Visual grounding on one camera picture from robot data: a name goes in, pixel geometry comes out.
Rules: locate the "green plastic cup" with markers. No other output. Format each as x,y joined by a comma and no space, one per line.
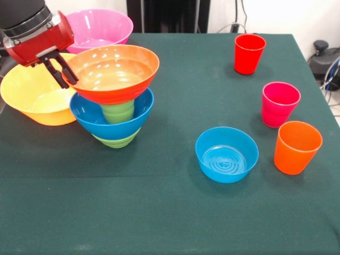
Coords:
118,114

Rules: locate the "dark green tablecloth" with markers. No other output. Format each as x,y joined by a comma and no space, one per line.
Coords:
159,212

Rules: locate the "small ringed blue bowl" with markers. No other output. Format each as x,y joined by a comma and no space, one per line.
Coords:
225,162

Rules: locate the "magenta plastic cup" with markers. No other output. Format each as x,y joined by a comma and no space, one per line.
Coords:
276,114

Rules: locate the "large smooth blue bowl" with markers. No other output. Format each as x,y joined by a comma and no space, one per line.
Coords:
117,130

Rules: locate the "large pink plastic bowl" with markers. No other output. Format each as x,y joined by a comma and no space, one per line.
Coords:
106,29

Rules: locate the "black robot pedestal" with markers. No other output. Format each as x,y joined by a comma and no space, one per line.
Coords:
172,16

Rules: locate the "small green plastic bowl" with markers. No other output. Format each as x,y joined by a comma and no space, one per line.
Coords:
114,142

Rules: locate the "orange-red plastic bowl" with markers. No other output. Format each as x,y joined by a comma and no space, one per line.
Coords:
114,74

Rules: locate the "orange plastic cup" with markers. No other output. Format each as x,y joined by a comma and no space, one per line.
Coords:
292,159

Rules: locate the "large yellow-orange plastic bowl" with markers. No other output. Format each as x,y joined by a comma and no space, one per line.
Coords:
26,93

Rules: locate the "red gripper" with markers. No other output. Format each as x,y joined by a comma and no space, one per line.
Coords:
42,42

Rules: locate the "red plastic cup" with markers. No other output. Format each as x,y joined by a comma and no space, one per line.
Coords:
248,58

